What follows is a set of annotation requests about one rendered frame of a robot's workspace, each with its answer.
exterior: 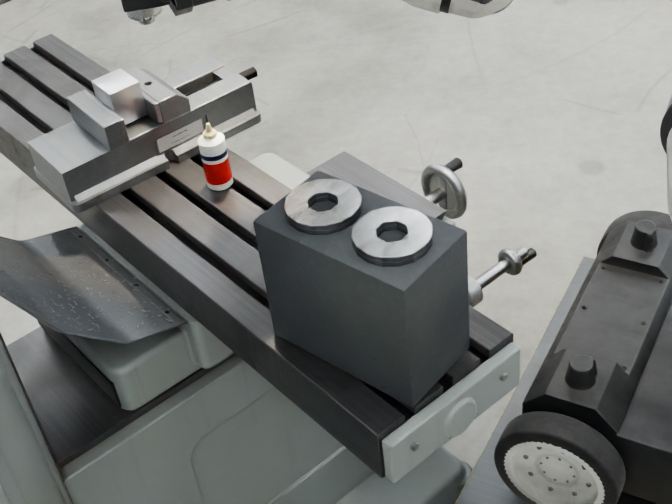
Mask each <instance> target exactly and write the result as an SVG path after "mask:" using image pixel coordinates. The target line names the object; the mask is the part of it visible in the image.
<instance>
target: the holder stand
mask: <svg viewBox="0 0 672 504"><path fill-rule="evenodd" d="M253 224H254V229H255V234H256V239H257V245H258V250H259V255H260V260H261V265H262V271H263V276H264V281H265V286H266V291H267V297H268V302H269V307H270V312H271V317H272V323H273V328H274V333H275V334H276V335H277V336H279V337H281V338H283V339H285V340H287V341H289V342H291V343H292V344H294V345H296V346H298V347H300V348H302V349H304V350H306V351H307V352H309V353H311V354H313V355H315V356H317V357H319V358H320V359H322V360H324V361H326V362H328V363H330V364H332V365H334V366H335V367H337V368H339V369H341V370H343V371H345V372H347V373H349V374H350V375H352V376H354V377H356V378H358V379H360V380H362V381H364V382H365V383H367V384H369V385H371V386H373V387H375V388H377V389H378V390H380V391H382V392H384V393H386V394H388V395H390V396H392V397H393V398H395V399H397V400H399V401H401V402H403V403H405V404H407V405H408V406H410V407H414V406H415V405H416V404H417V403H418V402H419V401H420V400H421V399H422V398H423V396H424V395H425V394H426V393H427V392H428V391H429V390H430V389H431V388H432V387H433V386H434V385H435V384H436V383H437V382H438V381H439V379H440V378H441V377H442V376H443V375H444V374H445V373H446V372H447V371H448V370H449V369H450V368H451V367H452V366H453V365H454V363H455V362H456V361H457V360H458V359H459V358H460V357H461V356H462V355H463V354H464V353H465V352H466V351H467V350H468V348H469V346H470V343H469V298H468V253H467V232H466V231H465V230H464V229H461V228H459V227H456V226H454V225H451V224H449V223H447V222H444V221H442V220H439V219H437V218H434V217H432V216H429V215H427V214H424V213H422V212H420V211H417V210H415V209H412V208H410V207H407V206H405V205H402V204H400V203H397V202H395V201H393V200H390V199H388V198H385V197H383V196H380V195H378V194H375V193H373V192H371V191H368V190H366V189H363V188H361V187H358V186H356V185H353V184H351V183H348V182H346V181H344V180H341V179H339V178H336V177H334V176H331V175H329V174H326V173H324V172H321V171H316V172H315V173H314V174H312V175H311V176H310V177H309V178H307V179H306V180H305V181H304V182H302V183H301V184H300V185H298V186H297V187H296V188H295V189H293V190H292V191H291V192H289V193H288V194H287V195H286V196H284V197H283V198H282V199H281V200H279V201H278V202H277V203H275V204H274V205H273V206H272V207H270V208H269V209H268V210H267V211H265V212H264V213H263V214H261V215H260V216H259V217H258V218H256V219H255V220H254V222H253Z"/></svg>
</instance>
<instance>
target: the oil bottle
mask: <svg viewBox="0 0 672 504"><path fill-rule="evenodd" d="M198 145H199V150H200V155H201V159H202V164H203V168H204V173H205V177H206V181H207V186H208V187H209V188H210V189H212V190H215V191H221V190H225V189H227V188H229V187H230V186H231V185H232V184H233V177H232V171H231V166H230V161H229V156H228V152H227V146H226V142H225V137H224V135H223V134H222V133H220V132H216V130H215V129H212V127H211V125H210V123H206V130H205V131H204V132H203V135H201V136H200V137H199V138H198Z"/></svg>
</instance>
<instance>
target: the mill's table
mask: <svg viewBox="0 0 672 504"><path fill-rule="evenodd" d="M108 73H110V71H108V70H107V69H105V68H104V67H102V66H101V65H99V64H98V63H96V62H95V61H93V60H92V59H90V58H88V57H87V56H85V55H84V54H82V53H81V52H79V51H78V50H76V49H75V48H73V47H72V46H70V45H68V44H67V43H65V42H64V41H62V40H61V39H59V38H58V37H56V36H55V35H53V34H49V35H47V36H45V37H42V38H40V39H38V40H35V41H33V43H32V44H30V45H28V46H22V47H19V48H17V49H15V50H12V51H10V52H8V53H6V54H4V56H3V57H0V153H1V154H3V155H4V156H5V157H6V158H7V159H8V160H10V161H11V162H12V163H13V164H14V165H15V166H17V167H18V168H19V169H20V170H21V171H22V172H24V173H25V174H26V175H27V176H28V177H30V178H31V179H32V180H33V181H34V182H35V183H37V184H38V185H39V186H40V187H41V188H42V189H44V190H45V191H46V192H47V193H48V194H49V195H51V196H52V197H53V198H54V199H55V200H56V201H58V202H59V203H60V204H61V205H62V206H63V207H65V208H66V209H67V210H68V211H69V212H71V213H72V214H73V215H74V216H75V217H76V218H78V219H79V220H80V221H81V222H82V223H83V224H85V225H86V226H87V227H88V228H89V229H90V230H92V231H93V232H94V233H95V234H96V235H97V236H99V237H100V238H101V239H102V240H103V241H104V242H106V243H107V244H108V245H109V246H110V247H112V248H113V249H114V250H115V251H116V252H117V253H119V254H120V255H121V256H122V257H123V258H124V259H126V260H127V261H128V262H129V263H130V264H131V265H133V266H134V267H135V268H136V269H137V270H138V271H140V272H141V273H142V274H143V275H144V276H145V277H147V278H148V279H149V280H150V281H151V282H153V283H154V284H155V285H156V286H157V287H158V288H160V289H161V290H162V291H163V292H164V293H165V294H167V295H168V296H169V297H170V298H171V299H172V300H174V301H175V302H176V303H177V304H178V305H179V306H181V307H182V308H183V309H184V310H185V311H186V312H188V313H189V314H190V315H191V316H192V317H193V318H195V319H196V320H197V321H198V322H199V323H201V324H202V325H203V326H204V327H205V328H206V329H208V330H209V331H210V332H211V333H212V334H213V335H215V336H216V337H217V338H218V339H219V340H220V341H222V342H223V343H224V344H225V345H226V346H227V347H229V348H230V349H231V350H232V351H233V352H234V353H236V354H237V355H238V356H239V357H240V358H242V359H243V360H244V361H245V362H246V363H247V364H249V365H250V366H251V367H252V368H253V369H254V370H256V371H257V372H258V373H259V374H260V375H261V376H263V377H264V378H265V379H266V380H267V381H268V382H270V383H271V384H272V385H273V386H274V387H275V388H277V389H278V390H279V391H280V392H281V393H283V394H284V395H285V396H286V397H287V398H288V399H290V400H291V401H292V402H293V403H294V404H295V405H297V406H298V407H299V408H300V409H301V410H302V411H304V412H305V413H306V414H307V415H308V416H309V417H311V418H312V419H313V420H314V421H315V422H316V423H318V424H319V425H320V426H321V427H322V428H324V429H325V430H326V431H327V432H328V433H329V434H331V435H332V436H333V437H334V438H335V439H336V440H338V441H339V442H340V443H341V444H342V445H343V446H345V447H346V448H347V449H348V450H349V451H350V452H352V453H353V454H354V455H355V456H356V457H357V458H359V459H360V460H361V461H362V462H363V463H365V464H366V465H367V466H368V467H369V468H370V469H372V470H373V471H374V472H375V473H376V474H377V475H379V476H380V477H381V478H383V477H385V476H386V478H388V479H389V480H390V481H391V482H392V483H395V482H397V481H398V480H399V479H401V478H402V477H403V476H404V475H406V474H407V473H408V472H409V471H411V470H412V469H413V468H415V467H416V466H417V465H418V464H420V463H421V462H422V461H424V460H425V459H426V458H428V457H429V456H430V455H431V454H433V453H434V452H435V451H437V450H438V449H439V448H441V447H442V446H443V445H444V444H446V443H447V442H448V441H450V440H451V439H452V438H454V437H456V436H458V435H460V434H462V433H463V432H464V431H465V430H466V429H467V428H468V427H469V426H470V424H471V423H472V421H474V420H475V419H476V418H478V417H479V416H480V415H481V414H483V413H484V412H485V411H486V410H488V409H489V408H490V407H491V406H493V405H494V404H495V403H496V402H498V401H499V400H500V399H502V398H503V397H504V396H505V395H507V394H508V393H509V392H510V391H512V390H513V389H514V388H515V387H517V386H518V385H519V384H520V347H519V346H518V345H516V344H515V343H513V333H512V332H510V331H509V330H507V329H506V328H504V327H502V326H501V325H499V324H498V323H496V322H495V321H493V320H492V319H490V318H489V317H487V316H486V315H484V314H482V313H481V312H479V311H478V310H476V309H475V308H473V307H472V306H470V305H469V343H470V346H469V348H468V350H467V351H466V352H465V353H464V354H463V355H462V356H461V357H460V358H459V359H458V360H457V361H456V362H455V363H454V365H453V366H452V367H451V368H450V369H449V370H448V371H447V372H446V373H445V374H444V375H443V376H442V377H441V378H440V379H439V381H438V382H437V383H436V384H435V385H434V386H433V387H432V388H431V389H430V390H429V391H428V392H427V393H426V394H425V395H424V396H423V398H422V399H421V400H420V401H419V402H418V403H417V404H416V405H415V406H414V407H410V406H408V405H407V404H405V403H403V402H401V401H399V400H397V399H395V398H393V397H392V396H390V395H388V394H386V393H384V392H382V391H380V390H378V389H377V388H375V387H373V386H371V385H369V384H367V383H365V382H364V381H362V380H360V379H358V378H356V377H354V376H352V375H350V374H349V373H347V372H345V371H343V370H341V369H339V368H337V367H335V366H334V365H332V364H330V363H328V362H326V361H324V360H322V359H320V358H319V357H317V356H315V355H313V354H311V353H309V352H307V351H306V350H304V349H302V348H300V347H298V346H296V345H294V344H292V343H291V342H289V341H287V340H285V339H283V338H281V337H279V336H277V335H276V334H275V333H274V328H273V323H272V317H271V312H270V307H269V302H268V297H267V291H266V286H265V281H264V276H263V271H262V265H261V260H260V255H259V250H258V245H257V239H256V234H255V229H254V224H253V222H254V220H255V219H256V218H258V217H259V216H260V215H261V214H263V213H264V212H265V211H267V210H268V209H269V208H270V207H272V206H273V205H274V204H275V203H277V202H278V201H279V200H281V199H282V198H283V197H284V196H286V195H287V194H288V193H289V192H291V191H292V189H290V188H289V187H287V186H285V185H284V184H282V183H281V182H279V181H278V180H276V179H275V178H273V177H272V176H270V175H269V174H267V173H265V172H264V171H262V170H261V169H259V168H258V167H256V166H255V165H253V164H252V163H250V162H249V161H247V160H245V159H244V158H242V157H241V156H239V155H238V154H236V153H235V152H233V151H232V150H230V149H228V148H227V152H228V156H229V161H230V166H231V171H232V177H233V184H232V185H231V186H230V187H229V188H227V189H225V190H221V191H215V190H212V189H210V188H209V187H208V186H207V181H206V177H205V173H204V168H203V164H202V159H201V155H200V153H199V154H197V155H195V156H193V157H191V158H189V159H187V160H185V161H183V162H181V163H178V162H177V161H176V160H171V161H169V165H170V168H169V169H167V170H165V171H163V172H161V173H159V174H157V175H155V176H153V177H151V178H149V179H147V180H145V181H143V182H141V183H139V184H137V185H135V186H133V187H131V188H129V189H127V190H125V191H123V192H121V193H119V194H117V195H115V196H113V197H111V198H109V199H107V200H105V201H103V202H101V203H99V204H97V205H95V206H93V207H91V208H89V209H87V210H85V211H83V212H80V213H76V212H73V211H72V210H71V209H70V208H69V207H68V206H67V205H66V204H65V203H64V202H63V201H62V200H61V199H60V198H59V197H58V196H56V195H55V194H54V193H53V192H52V191H51V190H50V189H49V188H48V187H47V186H46V185H45V184H44V183H43V182H42V181H41V180H40V179H39V178H38V177H37V176H36V173H35V170H34V167H35V164H34V161H33V158H32V155H31V152H30V149H29V146H28V144H27V142H28V141H31V140H33V139H35V138H37V137H39V136H41V135H44V134H46V133H48V132H50V131H52V130H55V129H57V128H59V127H61V126H63V125H65V124H68V123H70V122H72V121H74V120H73V118H72V115H71V111H70V108H69V105H68V102H67V99H66V98H67V97H69V96H71V95H73V94H75V93H78V92H80V91H83V90H87V91H88V92H89V93H91V94H92V95H93V96H95V93H94V89H93V86H92V82H91V81H92V80H95V79H97V78H99V77H101V76H104V75H106V74H108ZM95 97H96V96H95Z"/></svg>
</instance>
